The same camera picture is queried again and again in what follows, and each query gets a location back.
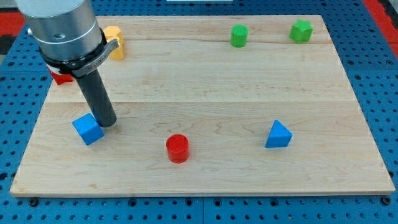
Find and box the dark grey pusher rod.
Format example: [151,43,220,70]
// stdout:
[76,70,117,128]

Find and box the black tool clamp ring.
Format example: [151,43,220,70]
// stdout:
[39,28,113,78]

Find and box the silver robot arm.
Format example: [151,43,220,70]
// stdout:
[16,0,119,128]

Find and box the blue triangle block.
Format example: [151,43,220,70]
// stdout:
[265,120,293,148]

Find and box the blue cube block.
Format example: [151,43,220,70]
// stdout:
[72,113,104,145]

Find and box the yellow block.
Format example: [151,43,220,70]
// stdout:
[103,26,124,60]

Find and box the red cylinder block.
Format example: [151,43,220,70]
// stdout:
[165,134,190,164]

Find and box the wooden board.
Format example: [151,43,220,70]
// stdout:
[10,15,395,198]

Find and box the green cylinder block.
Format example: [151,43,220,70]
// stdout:
[229,24,249,48]

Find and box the green star block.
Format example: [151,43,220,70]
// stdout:
[289,19,313,44]

